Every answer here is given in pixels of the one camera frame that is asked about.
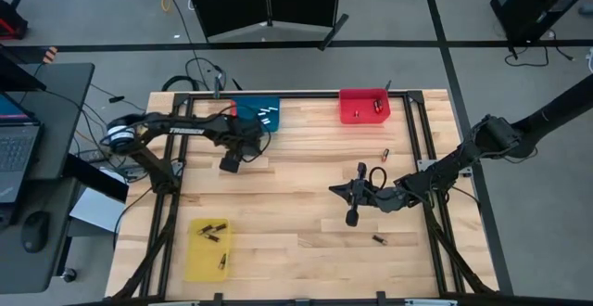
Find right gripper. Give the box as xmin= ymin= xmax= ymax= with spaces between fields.
xmin=328 ymin=180 xmax=379 ymax=208

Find blue plastic bin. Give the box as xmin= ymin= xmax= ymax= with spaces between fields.
xmin=230 ymin=95 xmax=282 ymax=134

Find red plastic bin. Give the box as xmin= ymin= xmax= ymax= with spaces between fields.
xmin=338 ymin=87 xmax=392 ymax=125

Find yellow plastic bin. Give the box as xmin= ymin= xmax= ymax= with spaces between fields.
xmin=183 ymin=218 xmax=233 ymax=283

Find black folding screen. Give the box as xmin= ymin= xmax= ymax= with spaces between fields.
xmin=181 ymin=0 xmax=349 ymax=51

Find black panel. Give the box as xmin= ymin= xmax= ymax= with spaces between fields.
xmin=62 ymin=152 xmax=131 ymax=204

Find grey flat box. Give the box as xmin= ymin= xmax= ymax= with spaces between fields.
xmin=69 ymin=187 xmax=129 ymax=234

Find black desk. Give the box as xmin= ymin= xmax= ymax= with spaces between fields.
xmin=0 ymin=62 xmax=96 ymax=294

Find dark grey laptop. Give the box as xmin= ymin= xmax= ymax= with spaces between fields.
xmin=0 ymin=91 xmax=46 ymax=205

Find black computer mouse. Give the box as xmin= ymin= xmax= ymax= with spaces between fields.
xmin=20 ymin=210 xmax=52 ymax=255

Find black pole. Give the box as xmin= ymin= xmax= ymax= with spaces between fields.
xmin=509 ymin=73 xmax=593 ymax=159

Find black monitor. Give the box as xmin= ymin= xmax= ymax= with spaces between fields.
xmin=0 ymin=44 xmax=48 ymax=93

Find black equipment cases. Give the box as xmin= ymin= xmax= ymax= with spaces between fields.
xmin=481 ymin=0 xmax=593 ymax=50

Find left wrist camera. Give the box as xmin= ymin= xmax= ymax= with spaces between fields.
xmin=218 ymin=154 xmax=243 ymax=174

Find black aluminium table frame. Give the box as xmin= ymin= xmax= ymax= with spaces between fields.
xmin=110 ymin=90 xmax=499 ymax=306

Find black coiled cable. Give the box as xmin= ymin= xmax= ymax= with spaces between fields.
xmin=160 ymin=74 xmax=201 ymax=93

